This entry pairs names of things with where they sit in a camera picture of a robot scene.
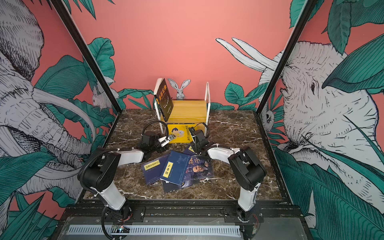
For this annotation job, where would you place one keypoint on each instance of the wooden shelf with white frame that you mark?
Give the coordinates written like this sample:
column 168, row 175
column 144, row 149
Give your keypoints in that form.
column 185, row 111

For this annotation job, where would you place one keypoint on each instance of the black book at bottom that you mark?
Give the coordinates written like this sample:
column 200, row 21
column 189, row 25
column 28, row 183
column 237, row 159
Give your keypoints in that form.
column 170, row 187

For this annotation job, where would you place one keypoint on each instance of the black left frame post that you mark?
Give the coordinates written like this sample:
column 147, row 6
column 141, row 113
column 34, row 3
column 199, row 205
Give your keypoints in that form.
column 64, row 14

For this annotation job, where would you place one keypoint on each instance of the dark blue book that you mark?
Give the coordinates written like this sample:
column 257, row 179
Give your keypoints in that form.
column 189, row 151
column 152, row 170

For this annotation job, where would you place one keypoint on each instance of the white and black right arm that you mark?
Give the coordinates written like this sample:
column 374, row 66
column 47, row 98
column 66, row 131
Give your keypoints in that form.
column 246, row 166

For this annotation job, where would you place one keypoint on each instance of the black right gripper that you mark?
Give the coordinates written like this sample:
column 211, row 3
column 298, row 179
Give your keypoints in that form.
column 194, row 144

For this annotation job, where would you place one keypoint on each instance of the white slotted cable duct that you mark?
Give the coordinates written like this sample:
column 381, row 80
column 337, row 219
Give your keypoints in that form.
column 155, row 230

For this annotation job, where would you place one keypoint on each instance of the black right frame post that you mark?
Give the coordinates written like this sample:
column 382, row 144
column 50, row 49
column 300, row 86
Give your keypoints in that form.
column 297, row 31

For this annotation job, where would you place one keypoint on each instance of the dark blue book at back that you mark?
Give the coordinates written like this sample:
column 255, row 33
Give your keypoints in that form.
column 189, row 151

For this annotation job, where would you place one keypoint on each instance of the dark blue book left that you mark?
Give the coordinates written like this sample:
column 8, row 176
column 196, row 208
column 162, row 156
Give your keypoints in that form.
column 152, row 170

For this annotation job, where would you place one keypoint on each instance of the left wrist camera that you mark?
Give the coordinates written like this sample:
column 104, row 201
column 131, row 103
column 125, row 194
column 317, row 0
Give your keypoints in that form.
column 167, row 140

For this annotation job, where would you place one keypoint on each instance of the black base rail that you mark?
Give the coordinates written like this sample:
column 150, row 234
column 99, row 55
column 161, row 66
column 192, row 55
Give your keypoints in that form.
column 226, row 209

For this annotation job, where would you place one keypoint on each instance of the dark book with portrait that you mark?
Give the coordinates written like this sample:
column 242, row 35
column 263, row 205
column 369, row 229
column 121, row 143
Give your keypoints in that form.
column 198, row 168

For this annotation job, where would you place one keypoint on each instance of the blue book with yellow label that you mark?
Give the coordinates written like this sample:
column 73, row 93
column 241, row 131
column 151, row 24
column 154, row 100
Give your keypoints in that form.
column 175, row 168

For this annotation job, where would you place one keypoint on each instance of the black frame post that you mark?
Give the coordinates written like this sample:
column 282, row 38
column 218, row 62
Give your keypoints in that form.
column 297, row 31
column 64, row 14

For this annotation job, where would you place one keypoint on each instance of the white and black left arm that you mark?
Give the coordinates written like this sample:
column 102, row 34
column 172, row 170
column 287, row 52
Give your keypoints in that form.
column 98, row 173

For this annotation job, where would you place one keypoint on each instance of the black book standing on shelf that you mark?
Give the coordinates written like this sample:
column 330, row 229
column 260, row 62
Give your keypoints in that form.
column 163, row 98

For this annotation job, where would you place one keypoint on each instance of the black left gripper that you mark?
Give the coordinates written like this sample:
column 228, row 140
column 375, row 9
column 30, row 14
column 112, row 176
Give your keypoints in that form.
column 161, row 149

